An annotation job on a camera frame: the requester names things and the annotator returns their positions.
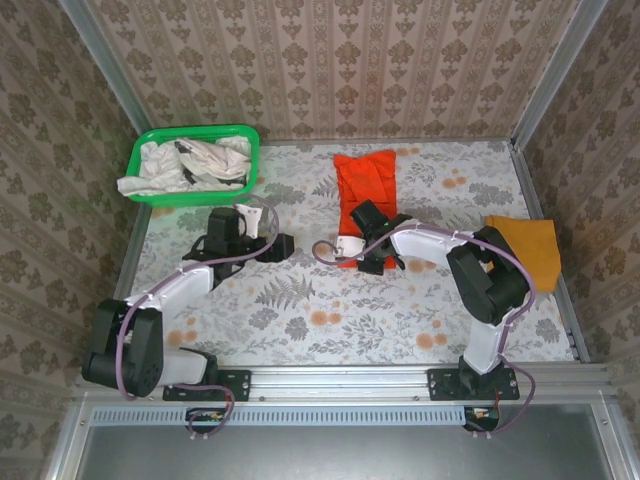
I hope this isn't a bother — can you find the grey slotted cable duct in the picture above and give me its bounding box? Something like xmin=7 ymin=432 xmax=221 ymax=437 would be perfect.
xmin=92 ymin=405 xmax=469 ymax=427

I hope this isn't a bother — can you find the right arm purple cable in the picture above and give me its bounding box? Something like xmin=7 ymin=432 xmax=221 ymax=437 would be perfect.
xmin=312 ymin=227 xmax=539 ymax=441

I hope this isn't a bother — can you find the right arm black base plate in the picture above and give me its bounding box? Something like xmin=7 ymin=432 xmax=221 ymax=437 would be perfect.
xmin=427 ymin=367 xmax=521 ymax=403

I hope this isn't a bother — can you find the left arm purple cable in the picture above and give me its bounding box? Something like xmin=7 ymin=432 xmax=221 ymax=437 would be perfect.
xmin=114 ymin=194 xmax=280 ymax=444

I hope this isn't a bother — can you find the aluminium frame post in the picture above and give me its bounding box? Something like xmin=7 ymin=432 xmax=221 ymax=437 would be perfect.
xmin=58 ymin=0 xmax=154 ymax=136
xmin=509 ymin=0 xmax=609 ymax=151

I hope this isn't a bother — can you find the mustard yellow folded t-shirt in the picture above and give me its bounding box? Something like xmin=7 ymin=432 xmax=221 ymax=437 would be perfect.
xmin=483 ymin=214 xmax=562 ymax=294

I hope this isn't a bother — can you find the green plastic basket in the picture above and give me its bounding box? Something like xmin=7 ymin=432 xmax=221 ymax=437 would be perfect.
xmin=124 ymin=123 xmax=261 ymax=209

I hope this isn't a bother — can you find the aluminium table side rail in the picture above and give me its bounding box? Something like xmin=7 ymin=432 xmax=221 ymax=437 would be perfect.
xmin=94 ymin=204 xmax=151 ymax=366
xmin=509 ymin=139 xmax=591 ymax=364

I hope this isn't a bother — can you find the red-orange t-shirt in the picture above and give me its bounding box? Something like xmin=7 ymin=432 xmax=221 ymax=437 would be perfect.
xmin=333 ymin=152 xmax=401 ymax=269

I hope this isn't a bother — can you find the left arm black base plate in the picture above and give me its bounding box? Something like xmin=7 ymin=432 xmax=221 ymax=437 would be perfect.
xmin=162 ymin=368 xmax=251 ymax=403

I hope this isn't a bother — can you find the white t-shirt with black print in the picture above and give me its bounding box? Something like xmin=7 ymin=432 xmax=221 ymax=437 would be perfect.
xmin=174 ymin=137 xmax=252 ymax=191

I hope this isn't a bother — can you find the black connector box with wires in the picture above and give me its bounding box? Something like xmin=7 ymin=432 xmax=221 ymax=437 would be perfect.
xmin=463 ymin=405 xmax=501 ymax=432
xmin=185 ymin=407 xmax=226 ymax=434

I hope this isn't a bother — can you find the grey metal sheet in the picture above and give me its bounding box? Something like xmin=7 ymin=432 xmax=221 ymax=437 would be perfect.
xmin=44 ymin=402 xmax=631 ymax=480

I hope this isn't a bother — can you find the aluminium mounting rail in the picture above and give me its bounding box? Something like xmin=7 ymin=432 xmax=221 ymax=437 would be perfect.
xmin=72 ymin=364 xmax=614 ymax=401

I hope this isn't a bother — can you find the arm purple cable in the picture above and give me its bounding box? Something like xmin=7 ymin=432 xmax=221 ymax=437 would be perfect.
xmin=114 ymin=194 xmax=280 ymax=444
xmin=312 ymin=227 xmax=539 ymax=441

